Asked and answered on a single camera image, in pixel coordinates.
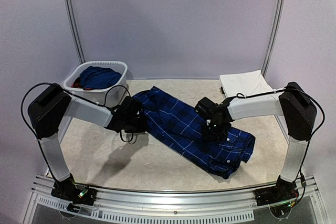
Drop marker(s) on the dark blue garment in basket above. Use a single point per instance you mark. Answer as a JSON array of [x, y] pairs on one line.
[[98, 78]]

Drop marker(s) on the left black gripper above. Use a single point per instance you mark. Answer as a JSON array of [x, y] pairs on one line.
[[142, 127]]

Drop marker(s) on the white plastic laundry basket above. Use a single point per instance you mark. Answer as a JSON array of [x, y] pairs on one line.
[[109, 96]]

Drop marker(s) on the right corner wall post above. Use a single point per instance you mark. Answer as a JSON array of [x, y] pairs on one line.
[[273, 36]]

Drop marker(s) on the left corner wall post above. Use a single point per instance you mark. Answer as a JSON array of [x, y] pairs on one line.
[[74, 31]]

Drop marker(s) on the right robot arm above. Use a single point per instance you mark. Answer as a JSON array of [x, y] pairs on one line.
[[297, 108]]

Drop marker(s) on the blue plaid shirt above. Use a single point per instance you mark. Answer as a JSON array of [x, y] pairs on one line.
[[176, 125]]

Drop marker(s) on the white t-shirt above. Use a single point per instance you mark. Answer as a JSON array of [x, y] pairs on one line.
[[248, 83]]

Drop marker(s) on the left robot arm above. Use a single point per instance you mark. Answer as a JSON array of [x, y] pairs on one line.
[[54, 107]]

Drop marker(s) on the corner wall post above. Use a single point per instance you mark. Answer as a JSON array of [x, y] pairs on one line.
[[273, 36], [74, 31]]

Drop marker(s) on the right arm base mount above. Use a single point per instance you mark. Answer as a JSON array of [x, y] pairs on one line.
[[282, 197]]

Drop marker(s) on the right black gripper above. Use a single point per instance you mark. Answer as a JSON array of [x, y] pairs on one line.
[[214, 133]]

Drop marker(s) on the red garment in basket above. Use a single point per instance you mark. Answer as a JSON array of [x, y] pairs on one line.
[[76, 83]]

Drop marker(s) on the aluminium front rail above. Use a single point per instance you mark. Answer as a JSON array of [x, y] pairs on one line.
[[122, 206]]

